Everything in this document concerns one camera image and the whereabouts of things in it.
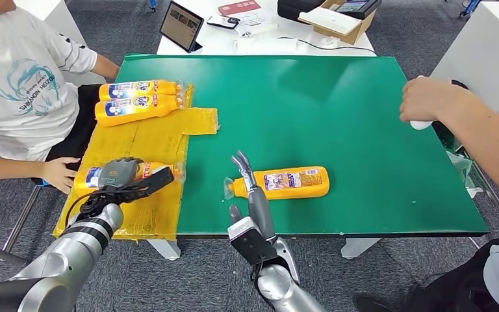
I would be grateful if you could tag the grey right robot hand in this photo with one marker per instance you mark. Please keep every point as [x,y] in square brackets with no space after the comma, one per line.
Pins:
[261,211]

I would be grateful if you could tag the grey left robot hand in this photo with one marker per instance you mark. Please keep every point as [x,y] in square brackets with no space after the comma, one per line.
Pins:
[118,174]

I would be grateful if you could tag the orange detergent bottle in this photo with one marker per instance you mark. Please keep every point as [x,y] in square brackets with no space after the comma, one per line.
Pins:
[165,87]
[163,107]
[84,183]
[309,183]

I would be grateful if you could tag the white rounded device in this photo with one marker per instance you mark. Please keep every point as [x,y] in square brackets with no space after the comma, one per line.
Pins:
[421,125]

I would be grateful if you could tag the yellow taped cardboard sheet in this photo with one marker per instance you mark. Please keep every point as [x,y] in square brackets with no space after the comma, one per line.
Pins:
[146,137]

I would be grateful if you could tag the white table leg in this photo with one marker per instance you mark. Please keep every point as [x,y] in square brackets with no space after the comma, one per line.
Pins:
[165,249]
[357,247]

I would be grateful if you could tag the metal-legged stool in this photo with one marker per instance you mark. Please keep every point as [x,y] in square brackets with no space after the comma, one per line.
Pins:
[22,215]

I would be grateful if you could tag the green table board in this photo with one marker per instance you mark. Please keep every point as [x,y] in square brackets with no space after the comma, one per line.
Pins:
[340,129]

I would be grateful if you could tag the person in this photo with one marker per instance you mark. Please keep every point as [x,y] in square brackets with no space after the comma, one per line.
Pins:
[21,94]
[430,101]

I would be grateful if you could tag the grey metal tube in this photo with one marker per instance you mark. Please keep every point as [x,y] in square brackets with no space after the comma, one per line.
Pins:
[0,254]

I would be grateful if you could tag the black tablet on stand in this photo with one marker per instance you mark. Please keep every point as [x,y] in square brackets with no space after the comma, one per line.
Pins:
[182,26]

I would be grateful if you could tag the white table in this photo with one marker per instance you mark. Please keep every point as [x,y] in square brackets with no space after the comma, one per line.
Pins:
[213,43]

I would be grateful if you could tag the black phone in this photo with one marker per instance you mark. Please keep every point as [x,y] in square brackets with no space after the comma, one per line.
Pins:
[220,21]

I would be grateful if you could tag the clear plastic packet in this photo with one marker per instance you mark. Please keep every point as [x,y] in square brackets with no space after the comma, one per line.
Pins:
[256,23]

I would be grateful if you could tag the black backpack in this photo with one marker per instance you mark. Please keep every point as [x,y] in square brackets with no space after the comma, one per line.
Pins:
[443,131]

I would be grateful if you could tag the white sheet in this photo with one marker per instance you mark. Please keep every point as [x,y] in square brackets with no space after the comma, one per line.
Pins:
[329,20]

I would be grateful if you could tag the brown cardboard box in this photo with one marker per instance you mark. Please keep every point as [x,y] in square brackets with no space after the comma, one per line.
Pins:
[358,31]

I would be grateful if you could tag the black case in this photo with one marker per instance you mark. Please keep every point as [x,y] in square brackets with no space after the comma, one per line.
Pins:
[297,9]

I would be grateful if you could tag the clear plastic bag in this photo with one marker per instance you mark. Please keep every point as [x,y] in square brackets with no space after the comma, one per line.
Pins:
[462,171]

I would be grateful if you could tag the red booklet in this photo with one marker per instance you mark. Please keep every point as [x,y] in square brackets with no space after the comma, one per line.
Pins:
[239,7]

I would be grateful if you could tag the black device with screen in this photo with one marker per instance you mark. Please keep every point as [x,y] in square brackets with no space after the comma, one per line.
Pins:
[357,6]

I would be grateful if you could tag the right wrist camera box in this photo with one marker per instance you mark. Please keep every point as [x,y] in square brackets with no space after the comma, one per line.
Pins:
[251,243]

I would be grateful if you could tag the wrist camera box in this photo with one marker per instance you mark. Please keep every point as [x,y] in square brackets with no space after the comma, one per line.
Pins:
[155,183]
[251,243]

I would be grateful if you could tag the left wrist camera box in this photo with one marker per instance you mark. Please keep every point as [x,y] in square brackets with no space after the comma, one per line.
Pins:
[155,183]

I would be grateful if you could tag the blue metal frame foot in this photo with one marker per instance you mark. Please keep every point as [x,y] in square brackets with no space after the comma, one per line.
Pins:
[153,4]
[471,6]

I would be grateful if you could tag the metal table frame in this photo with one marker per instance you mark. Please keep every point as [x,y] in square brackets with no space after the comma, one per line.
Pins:
[492,194]

